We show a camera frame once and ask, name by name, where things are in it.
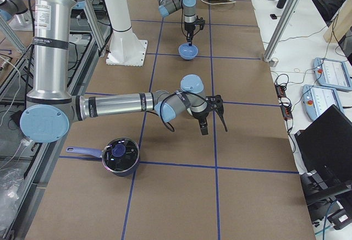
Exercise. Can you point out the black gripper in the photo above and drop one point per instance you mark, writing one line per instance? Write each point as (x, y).
(188, 27)
(200, 115)

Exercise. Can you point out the blue bowl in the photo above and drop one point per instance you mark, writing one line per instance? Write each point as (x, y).
(188, 52)

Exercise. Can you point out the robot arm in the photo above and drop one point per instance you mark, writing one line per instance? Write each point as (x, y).
(168, 7)
(51, 108)

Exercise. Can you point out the black orange adapter upper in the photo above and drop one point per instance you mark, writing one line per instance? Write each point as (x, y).
(280, 90)

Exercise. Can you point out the black orange adapter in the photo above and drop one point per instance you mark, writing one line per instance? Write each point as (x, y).
(280, 90)
(286, 112)

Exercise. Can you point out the black orange adapter lower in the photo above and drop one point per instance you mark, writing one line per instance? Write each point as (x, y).
(286, 112)

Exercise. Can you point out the dark blue saucepan with lid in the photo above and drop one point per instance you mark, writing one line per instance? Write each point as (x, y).
(120, 156)

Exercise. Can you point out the blue teach pendant near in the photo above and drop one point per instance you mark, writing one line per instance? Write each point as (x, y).
(317, 99)

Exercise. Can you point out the blue teach pendant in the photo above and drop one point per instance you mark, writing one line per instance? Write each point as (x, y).
(332, 73)
(317, 99)

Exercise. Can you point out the black laptop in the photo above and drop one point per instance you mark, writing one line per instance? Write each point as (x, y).
(325, 145)

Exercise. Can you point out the blue teach pendant far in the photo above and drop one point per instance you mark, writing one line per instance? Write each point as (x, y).
(332, 73)

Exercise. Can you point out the clear plastic bag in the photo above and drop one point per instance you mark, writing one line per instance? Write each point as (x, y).
(12, 186)

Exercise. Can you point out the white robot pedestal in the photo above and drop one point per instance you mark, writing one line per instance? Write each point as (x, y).
(125, 48)

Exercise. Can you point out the aluminium frame post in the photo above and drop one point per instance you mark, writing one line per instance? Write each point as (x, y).
(280, 28)

